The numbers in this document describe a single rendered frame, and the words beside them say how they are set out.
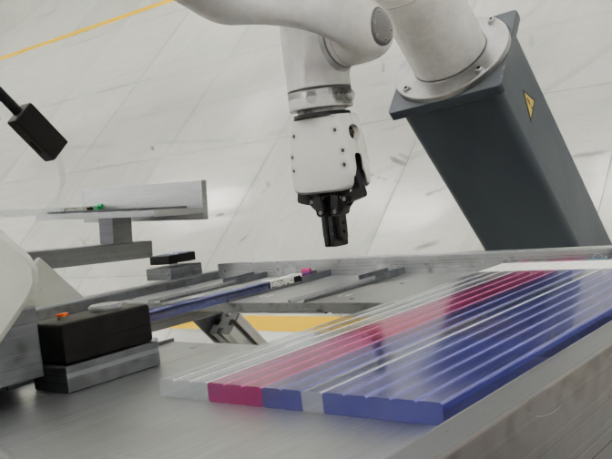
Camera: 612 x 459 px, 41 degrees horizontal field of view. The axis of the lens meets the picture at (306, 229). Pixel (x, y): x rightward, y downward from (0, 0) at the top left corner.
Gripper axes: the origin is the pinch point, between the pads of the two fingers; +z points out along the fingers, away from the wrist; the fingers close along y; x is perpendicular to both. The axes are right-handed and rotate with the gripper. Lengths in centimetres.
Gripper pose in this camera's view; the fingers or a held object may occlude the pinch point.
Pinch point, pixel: (335, 230)
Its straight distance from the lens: 108.1
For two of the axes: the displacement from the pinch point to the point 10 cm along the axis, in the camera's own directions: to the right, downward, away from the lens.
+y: -7.8, 0.6, 6.3
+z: 1.1, 9.9, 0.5
